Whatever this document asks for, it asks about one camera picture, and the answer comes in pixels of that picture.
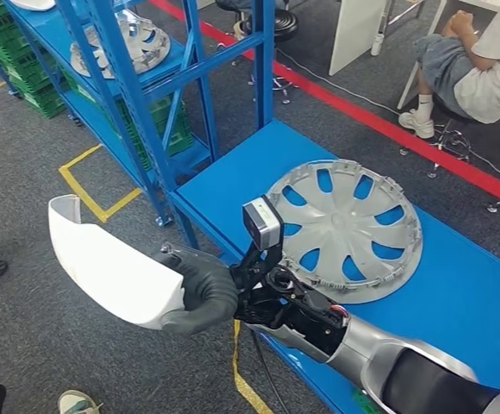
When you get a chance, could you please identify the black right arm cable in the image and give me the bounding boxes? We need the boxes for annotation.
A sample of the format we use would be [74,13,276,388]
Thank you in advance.
[249,328,292,414]

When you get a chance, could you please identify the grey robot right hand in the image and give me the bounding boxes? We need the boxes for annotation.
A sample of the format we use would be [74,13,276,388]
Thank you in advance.
[152,241,240,336]

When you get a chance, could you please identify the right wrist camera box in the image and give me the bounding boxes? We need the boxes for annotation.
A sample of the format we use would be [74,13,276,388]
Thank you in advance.
[242,195,285,251]

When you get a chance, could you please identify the white board panel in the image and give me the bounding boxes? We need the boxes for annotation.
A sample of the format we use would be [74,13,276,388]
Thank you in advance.
[328,0,389,77]

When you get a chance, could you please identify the white plastic car part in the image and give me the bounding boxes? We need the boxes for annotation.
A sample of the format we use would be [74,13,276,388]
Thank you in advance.
[48,194,187,331]
[8,0,57,13]

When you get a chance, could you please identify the chrome table leg frame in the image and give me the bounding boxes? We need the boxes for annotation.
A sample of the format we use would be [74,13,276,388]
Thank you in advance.
[370,0,423,57]

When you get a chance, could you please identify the green plastic crate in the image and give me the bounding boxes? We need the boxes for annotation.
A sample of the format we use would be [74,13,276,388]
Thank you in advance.
[352,387,382,414]

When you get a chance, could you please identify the silver wheel hubcap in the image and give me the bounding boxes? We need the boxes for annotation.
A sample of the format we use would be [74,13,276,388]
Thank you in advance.
[69,9,172,80]
[267,159,424,305]

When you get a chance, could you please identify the seated person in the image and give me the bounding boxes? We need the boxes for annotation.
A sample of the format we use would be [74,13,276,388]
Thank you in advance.
[399,0,500,140]

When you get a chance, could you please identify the blue metal shelf rack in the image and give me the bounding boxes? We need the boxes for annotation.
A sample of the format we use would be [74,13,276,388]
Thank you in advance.
[86,0,500,414]
[0,0,221,229]

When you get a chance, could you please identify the black round stool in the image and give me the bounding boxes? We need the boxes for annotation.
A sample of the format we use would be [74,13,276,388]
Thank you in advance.
[215,0,299,105]
[400,94,473,179]

